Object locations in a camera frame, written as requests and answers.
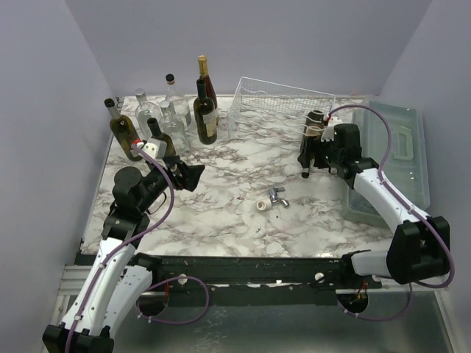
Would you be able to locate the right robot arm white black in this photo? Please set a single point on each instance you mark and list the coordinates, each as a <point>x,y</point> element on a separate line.
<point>420,247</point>

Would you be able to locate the chrome faucet with white fitting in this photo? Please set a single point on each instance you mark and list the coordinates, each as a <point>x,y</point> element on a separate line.
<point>272,200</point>

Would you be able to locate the red wine bottle gold cap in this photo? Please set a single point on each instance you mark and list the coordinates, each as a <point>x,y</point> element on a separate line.
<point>204,74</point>

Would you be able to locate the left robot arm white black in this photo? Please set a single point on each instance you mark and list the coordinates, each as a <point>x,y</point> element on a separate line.
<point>119,275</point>

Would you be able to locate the clear bottle dark cork stopper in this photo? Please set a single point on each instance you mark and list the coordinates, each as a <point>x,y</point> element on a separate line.
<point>179,101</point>

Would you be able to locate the green bottle silver neck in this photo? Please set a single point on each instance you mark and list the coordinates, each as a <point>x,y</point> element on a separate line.
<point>123,130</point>
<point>311,141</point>

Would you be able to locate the white wire wine rack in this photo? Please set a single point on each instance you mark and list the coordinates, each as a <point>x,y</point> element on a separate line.
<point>262,109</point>

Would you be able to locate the clear bottle silver stopper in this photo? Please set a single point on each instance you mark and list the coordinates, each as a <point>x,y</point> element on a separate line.
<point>173,126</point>
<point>144,111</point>

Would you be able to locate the aluminium extrusion rail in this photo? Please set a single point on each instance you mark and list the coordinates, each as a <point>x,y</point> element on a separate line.
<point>74,277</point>

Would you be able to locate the dark bottle black neck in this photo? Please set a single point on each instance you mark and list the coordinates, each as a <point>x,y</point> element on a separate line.
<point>205,115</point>
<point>157,134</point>

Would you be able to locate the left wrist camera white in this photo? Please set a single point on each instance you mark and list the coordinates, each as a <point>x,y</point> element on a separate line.
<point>155,148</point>

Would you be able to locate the clear plastic storage box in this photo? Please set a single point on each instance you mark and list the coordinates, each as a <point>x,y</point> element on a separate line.
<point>406,166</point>

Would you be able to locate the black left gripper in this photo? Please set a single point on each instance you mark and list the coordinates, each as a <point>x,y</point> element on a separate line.
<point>190,174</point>

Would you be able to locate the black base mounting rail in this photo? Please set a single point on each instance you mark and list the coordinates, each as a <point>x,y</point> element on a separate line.
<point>219,281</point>

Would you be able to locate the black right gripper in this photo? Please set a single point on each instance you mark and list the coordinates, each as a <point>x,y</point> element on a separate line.
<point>318,154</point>

